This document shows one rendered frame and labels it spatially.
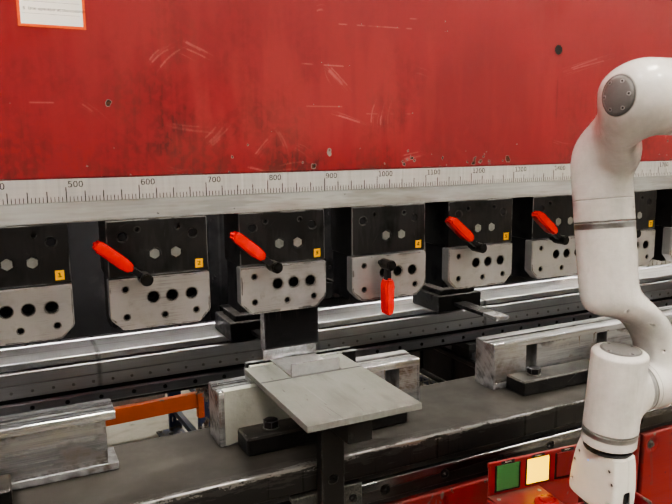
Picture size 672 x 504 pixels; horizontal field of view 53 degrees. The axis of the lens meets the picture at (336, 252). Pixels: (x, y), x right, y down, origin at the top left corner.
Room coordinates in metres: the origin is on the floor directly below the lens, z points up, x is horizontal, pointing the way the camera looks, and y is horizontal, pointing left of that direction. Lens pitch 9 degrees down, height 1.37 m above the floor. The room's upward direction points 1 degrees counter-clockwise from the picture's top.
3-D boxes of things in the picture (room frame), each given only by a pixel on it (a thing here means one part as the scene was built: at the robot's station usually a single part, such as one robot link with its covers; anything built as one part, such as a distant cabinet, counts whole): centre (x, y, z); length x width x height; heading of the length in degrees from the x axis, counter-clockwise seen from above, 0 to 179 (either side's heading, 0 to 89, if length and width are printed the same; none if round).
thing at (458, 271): (1.30, -0.26, 1.18); 0.15 x 0.09 x 0.17; 116
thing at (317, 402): (1.00, 0.02, 1.00); 0.26 x 0.18 x 0.01; 26
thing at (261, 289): (1.12, 0.10, 1.18); 0.15 x 0.09 x 0.17; 116
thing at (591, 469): (1.02, -0.43, 0.85); 0.10 x 0.07 x 0.11; 21
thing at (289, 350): (1.14, 0.08, 1.05); 0.10 x 0.02 x 0.10; 116
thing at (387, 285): (1.15, -0.09, 1.12); 0.04 x 0.02 x 0.10; 26
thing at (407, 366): (1.16, 0.03, 0.92); 0.39 x 0.06 x 0.10; 116
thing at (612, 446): (1.01, -0.43, 0.91); 0.09 x 0.08 x 0.03; 21
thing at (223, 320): (1.29, 0.15, 1.01); 0.26 x 0.12 x 0.05; 26
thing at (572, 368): (1.35, -0.49, 0.89); 0.30 x 0.05 x 0.03; 116
